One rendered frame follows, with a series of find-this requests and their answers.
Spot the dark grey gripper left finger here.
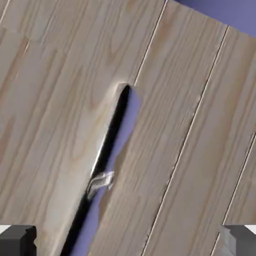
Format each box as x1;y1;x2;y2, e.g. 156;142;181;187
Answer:
0;224;38;256

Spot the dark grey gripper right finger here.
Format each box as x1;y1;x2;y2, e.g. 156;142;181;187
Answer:
219;224;256;256

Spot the light wood drawer front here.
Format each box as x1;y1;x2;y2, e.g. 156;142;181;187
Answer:
0;0;167;256
87;0;229;256
142;25;256;256
212;133;256;256

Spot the curved shiny metal handle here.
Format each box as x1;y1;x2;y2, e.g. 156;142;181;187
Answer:
59;82;144;256

